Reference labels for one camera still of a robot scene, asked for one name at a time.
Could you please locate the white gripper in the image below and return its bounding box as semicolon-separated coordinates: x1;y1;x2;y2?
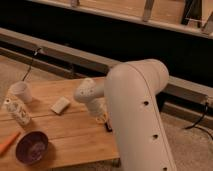
86;99;108;124

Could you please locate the black chalkboard eraser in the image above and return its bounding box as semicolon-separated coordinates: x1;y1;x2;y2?
104;122;112;132

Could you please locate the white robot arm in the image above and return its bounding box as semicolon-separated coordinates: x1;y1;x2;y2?
74;59;177;171

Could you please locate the white sponge block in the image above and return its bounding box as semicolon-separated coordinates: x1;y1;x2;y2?
51;97;70;115

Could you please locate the purple bowl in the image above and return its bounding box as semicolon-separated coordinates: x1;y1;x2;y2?
15;131;49;165

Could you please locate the white plastic cup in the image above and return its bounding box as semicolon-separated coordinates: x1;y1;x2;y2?
10;81;33;103

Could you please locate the white patterned bottle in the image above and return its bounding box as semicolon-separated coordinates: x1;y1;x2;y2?
4;99;31;126

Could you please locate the orange carrot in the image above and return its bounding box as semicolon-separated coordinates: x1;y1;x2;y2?
0;132;20;156

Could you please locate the black cable left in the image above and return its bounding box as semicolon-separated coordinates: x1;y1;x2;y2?
21;46;44;82

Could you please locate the black cable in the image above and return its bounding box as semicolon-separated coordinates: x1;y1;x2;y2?
21;46;44;82
183;99;213;141

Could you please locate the black cable right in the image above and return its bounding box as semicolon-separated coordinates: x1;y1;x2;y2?
183;99;213;141

